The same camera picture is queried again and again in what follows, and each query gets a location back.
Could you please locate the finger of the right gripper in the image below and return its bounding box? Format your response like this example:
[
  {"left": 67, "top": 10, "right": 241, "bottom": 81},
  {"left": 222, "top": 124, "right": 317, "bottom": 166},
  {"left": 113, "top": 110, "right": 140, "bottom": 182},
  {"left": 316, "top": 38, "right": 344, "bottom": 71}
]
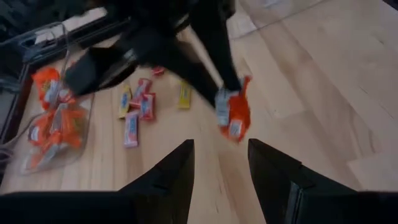
[
  {"left": 133, "top": 34, "right": 218, "bottom": 106},
  {"left": 191, "top": 18, "right": 242, "bottom": 93}
]

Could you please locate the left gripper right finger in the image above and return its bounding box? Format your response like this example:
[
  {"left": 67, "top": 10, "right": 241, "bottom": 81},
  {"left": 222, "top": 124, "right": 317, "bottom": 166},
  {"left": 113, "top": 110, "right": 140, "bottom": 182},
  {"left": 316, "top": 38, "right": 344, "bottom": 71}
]
[{"left": 248, "top": 139, "right": 398, "bottom": 224}]

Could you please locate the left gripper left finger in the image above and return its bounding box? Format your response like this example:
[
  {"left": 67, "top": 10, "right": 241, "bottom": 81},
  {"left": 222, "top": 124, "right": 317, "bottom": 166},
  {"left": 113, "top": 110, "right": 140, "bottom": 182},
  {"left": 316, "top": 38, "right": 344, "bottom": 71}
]
[{"left": 0, "top": 139, "right": 195, "bottom": 224}]

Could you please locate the yellow snack bag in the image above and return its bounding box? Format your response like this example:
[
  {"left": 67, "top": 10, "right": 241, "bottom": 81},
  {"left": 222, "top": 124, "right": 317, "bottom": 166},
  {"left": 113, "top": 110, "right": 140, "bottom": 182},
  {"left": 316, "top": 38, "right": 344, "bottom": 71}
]
[{"left": 177, "top": 80, "right": 193, "bottom": 110}]

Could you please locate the orange white candy pack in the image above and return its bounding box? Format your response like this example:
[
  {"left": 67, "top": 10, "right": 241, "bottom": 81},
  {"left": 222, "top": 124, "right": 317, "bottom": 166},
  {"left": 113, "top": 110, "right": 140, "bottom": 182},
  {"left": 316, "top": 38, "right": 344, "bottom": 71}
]
[{"left": 27, "top": 116, "right": 53, "bottom": 147}]

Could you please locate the orange Reese's candy pack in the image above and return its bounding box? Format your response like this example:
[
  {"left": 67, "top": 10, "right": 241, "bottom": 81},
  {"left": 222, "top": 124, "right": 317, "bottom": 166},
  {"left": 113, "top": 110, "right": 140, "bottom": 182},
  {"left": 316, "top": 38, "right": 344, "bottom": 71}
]
[{"left": 30, "top": 67, "right": 62, "bottom": 110}]

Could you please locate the pink red candy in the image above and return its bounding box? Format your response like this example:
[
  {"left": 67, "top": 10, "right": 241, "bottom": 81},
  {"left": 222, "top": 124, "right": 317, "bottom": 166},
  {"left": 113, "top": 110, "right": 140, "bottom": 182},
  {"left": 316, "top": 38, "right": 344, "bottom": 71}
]
[{"left": 129, "top": 77, "right": 153, "bottom": 109}]

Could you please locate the yellow candy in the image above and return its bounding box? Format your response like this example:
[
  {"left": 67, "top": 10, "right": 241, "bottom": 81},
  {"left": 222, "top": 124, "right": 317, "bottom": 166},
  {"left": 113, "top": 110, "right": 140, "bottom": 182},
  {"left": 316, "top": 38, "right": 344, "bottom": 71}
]
[{"left": 118, "top": 83, "right": 133, "bottom": 120}]

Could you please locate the clear plastic bin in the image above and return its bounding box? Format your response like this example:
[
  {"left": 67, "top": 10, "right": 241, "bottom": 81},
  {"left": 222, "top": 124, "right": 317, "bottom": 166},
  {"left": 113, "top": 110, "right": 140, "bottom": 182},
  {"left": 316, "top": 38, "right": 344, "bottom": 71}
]
[{"left": 0, "top": 21, "right": 94, "bottom": 175}]

